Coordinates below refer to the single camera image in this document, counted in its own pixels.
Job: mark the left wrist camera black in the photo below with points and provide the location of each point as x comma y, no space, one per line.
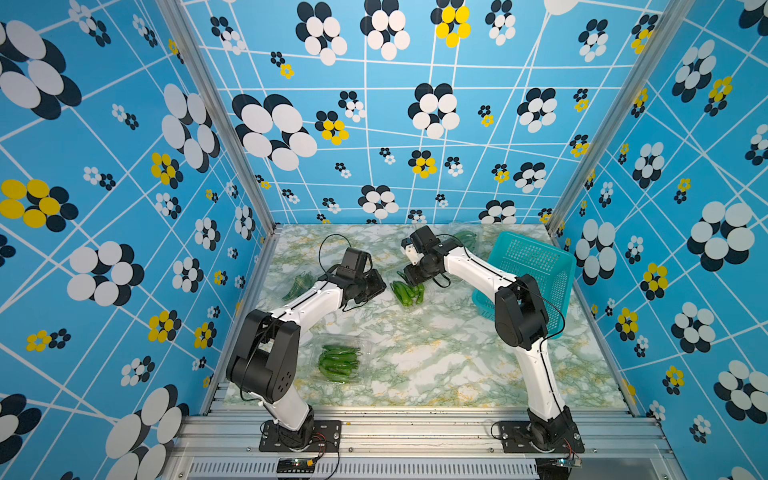
353,264

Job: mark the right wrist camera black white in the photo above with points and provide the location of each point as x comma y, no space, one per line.
418,244

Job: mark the green circuit board left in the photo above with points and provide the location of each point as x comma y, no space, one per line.
296,467

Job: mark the aluminium corner post right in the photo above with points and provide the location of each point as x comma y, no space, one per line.
670,22

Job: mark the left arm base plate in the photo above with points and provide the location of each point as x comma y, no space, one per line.
316,436

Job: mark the aluminium corner post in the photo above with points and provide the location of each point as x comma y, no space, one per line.
670,22
181,31

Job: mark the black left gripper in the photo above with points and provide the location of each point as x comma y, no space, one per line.
378,285

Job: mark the aluminium corner post left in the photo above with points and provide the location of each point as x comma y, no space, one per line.
181,31

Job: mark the teal plastic basket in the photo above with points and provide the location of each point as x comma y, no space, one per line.
552,268

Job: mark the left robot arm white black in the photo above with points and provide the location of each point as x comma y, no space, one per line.
264,359

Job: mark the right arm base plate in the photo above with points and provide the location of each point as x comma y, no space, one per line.
531,437

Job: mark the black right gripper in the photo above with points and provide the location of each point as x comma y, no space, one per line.
409,272

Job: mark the circuit board right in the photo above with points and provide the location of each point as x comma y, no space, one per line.
556,469

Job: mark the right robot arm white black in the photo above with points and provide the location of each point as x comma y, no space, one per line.
520,321

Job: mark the green peppers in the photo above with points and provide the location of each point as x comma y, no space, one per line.
408,291
339,363
301,284

